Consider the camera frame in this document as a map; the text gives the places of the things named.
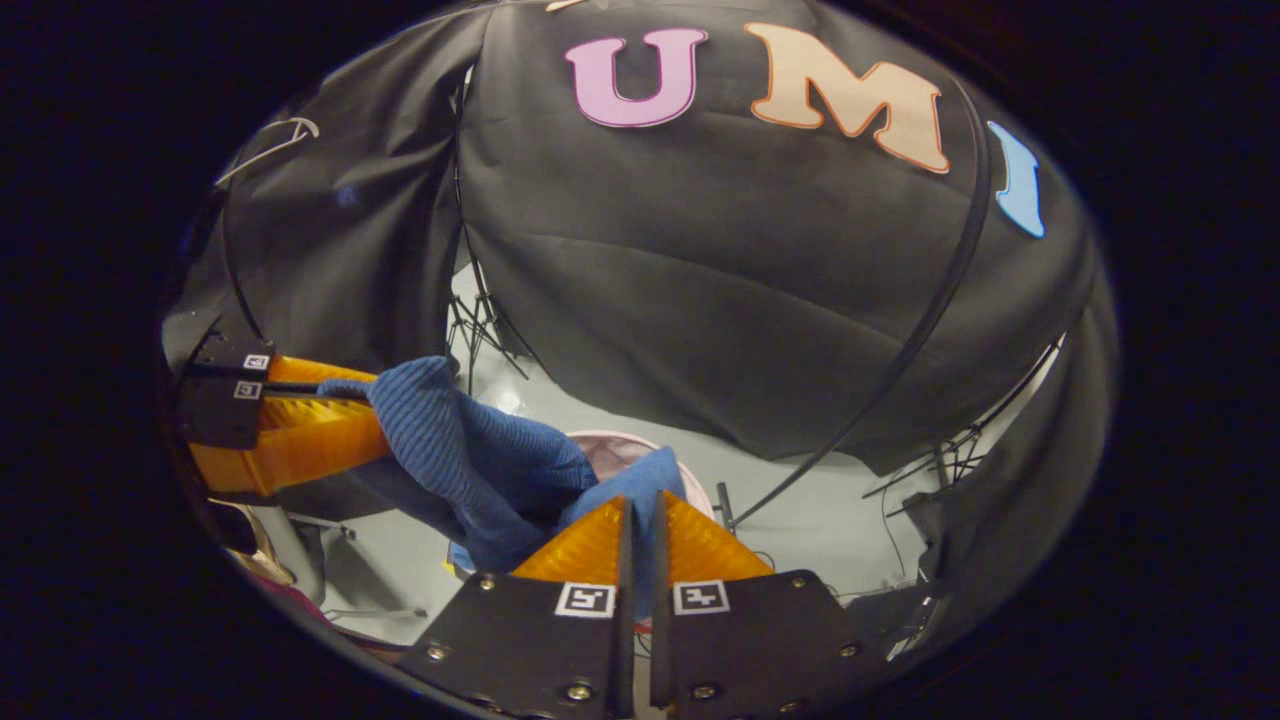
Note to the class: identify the black backdrop stand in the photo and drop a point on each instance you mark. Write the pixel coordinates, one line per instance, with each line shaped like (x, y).
(480, 320)
(950, 450)

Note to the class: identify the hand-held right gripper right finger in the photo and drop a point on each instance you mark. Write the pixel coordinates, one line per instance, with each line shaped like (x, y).
(660, 640)

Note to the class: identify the black rack post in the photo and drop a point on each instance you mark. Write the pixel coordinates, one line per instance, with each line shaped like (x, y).
(930, 300)
(232, 270)

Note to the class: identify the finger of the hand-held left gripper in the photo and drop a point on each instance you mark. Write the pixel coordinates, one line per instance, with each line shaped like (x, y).
(225, 358)
(215, 415)

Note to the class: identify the white empty clothes hanger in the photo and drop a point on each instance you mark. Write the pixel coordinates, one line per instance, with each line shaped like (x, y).
(265, 150)

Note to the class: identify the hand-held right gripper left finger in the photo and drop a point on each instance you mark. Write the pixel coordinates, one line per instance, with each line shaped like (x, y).
(626, 640)

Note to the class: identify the pink laundry hamper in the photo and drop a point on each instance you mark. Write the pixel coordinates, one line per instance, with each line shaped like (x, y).
(615, 452)

